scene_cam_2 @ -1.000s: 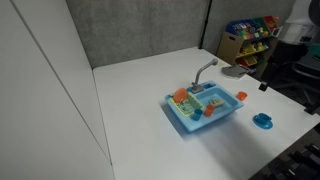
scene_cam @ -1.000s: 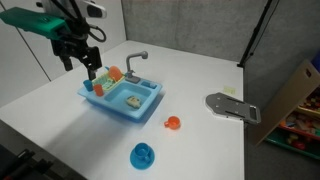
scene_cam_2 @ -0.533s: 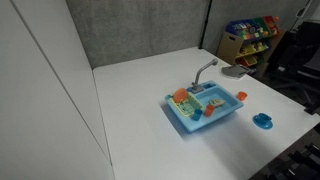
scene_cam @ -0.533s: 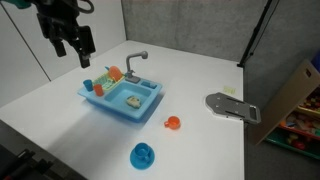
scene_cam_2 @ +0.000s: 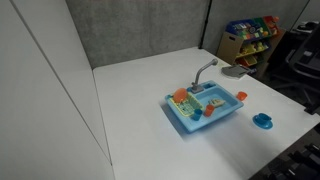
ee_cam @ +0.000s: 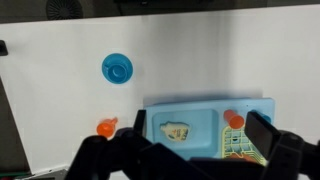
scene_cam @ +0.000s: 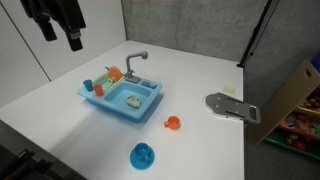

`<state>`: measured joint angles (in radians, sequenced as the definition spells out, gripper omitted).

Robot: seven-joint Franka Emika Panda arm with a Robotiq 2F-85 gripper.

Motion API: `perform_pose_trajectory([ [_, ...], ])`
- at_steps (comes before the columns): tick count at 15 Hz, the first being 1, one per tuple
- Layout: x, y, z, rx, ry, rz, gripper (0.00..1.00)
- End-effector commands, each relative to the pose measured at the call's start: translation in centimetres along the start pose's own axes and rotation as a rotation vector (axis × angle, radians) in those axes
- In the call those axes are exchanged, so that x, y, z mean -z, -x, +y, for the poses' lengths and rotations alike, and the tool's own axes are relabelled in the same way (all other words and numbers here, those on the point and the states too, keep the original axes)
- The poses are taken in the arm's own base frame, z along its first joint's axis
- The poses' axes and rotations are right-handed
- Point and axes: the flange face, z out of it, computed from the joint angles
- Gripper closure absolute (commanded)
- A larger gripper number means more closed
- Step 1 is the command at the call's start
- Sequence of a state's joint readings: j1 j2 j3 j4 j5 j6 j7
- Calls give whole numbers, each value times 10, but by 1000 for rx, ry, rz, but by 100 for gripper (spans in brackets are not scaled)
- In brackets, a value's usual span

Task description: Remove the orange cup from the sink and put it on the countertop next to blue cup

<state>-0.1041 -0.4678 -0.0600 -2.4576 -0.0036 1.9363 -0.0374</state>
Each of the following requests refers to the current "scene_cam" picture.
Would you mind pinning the yellow sticky note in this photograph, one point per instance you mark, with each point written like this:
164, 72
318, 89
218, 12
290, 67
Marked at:
229, 89

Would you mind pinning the black stand pole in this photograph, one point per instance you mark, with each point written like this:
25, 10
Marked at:
255, 33

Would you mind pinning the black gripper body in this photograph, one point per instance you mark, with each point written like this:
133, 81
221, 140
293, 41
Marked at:
56, 11

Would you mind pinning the blue saucer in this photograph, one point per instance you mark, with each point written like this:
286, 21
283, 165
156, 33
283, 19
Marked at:
138, 164

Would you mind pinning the orange tumbler cup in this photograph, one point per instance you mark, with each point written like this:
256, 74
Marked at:
98, 90

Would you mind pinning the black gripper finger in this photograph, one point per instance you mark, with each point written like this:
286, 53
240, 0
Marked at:
75, 40
48, 30

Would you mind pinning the grey metal mounting plate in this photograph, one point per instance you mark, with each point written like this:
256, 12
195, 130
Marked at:
230, 106

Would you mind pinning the orange toy plate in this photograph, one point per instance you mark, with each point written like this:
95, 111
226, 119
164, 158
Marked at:
115, 73

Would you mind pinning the blue tumbler cup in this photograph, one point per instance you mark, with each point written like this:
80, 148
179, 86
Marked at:
88, 85

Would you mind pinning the blue teacup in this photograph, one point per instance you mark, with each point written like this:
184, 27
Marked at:
142, 152

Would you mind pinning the blue toy sink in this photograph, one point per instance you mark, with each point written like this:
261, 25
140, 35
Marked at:
100, 100

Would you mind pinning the black equipment frame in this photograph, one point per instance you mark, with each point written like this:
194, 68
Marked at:
23, 160

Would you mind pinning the yellow dish rack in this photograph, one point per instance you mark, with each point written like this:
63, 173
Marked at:
105, 83

